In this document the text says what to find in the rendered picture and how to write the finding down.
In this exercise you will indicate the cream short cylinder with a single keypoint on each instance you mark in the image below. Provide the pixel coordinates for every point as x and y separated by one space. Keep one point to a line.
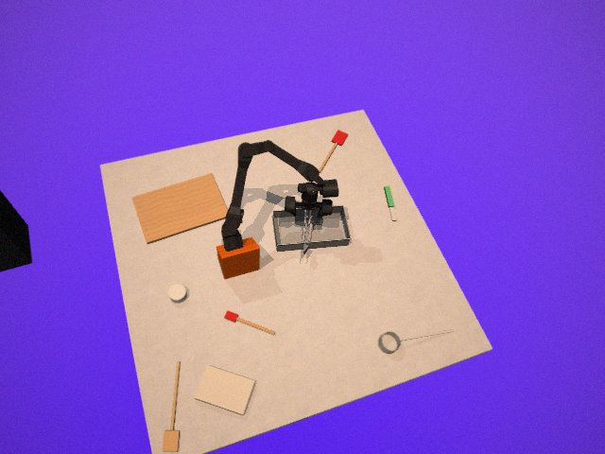
177 294

